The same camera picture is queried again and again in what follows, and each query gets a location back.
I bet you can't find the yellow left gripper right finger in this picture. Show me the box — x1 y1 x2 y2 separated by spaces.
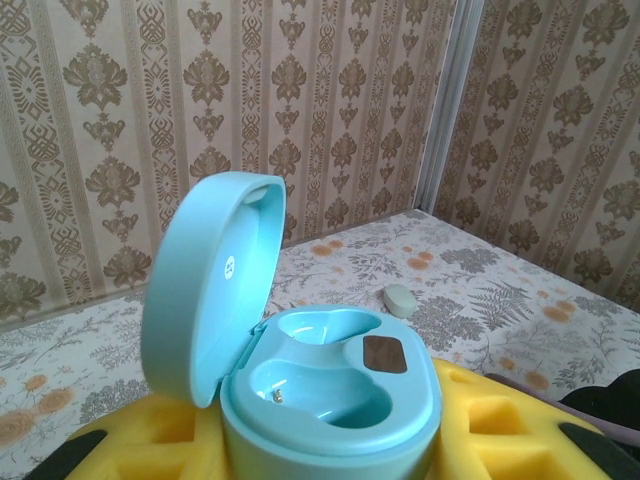
424 355 624 480

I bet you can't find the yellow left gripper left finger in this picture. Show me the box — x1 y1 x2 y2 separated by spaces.
29 392 236 480

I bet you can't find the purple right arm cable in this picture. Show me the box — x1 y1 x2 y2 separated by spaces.
483 372 640 454

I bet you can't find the light blue earbud charging case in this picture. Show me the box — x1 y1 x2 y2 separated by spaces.
142 169 444 480

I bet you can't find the floral patterned tablecloth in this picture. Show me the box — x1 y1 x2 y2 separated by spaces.
0 208 640 480

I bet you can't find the mint green earbud charging case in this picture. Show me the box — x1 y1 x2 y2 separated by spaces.
382 283 417 320

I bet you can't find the aluminium corner post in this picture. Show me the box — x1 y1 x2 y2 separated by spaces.
418 0 474 215

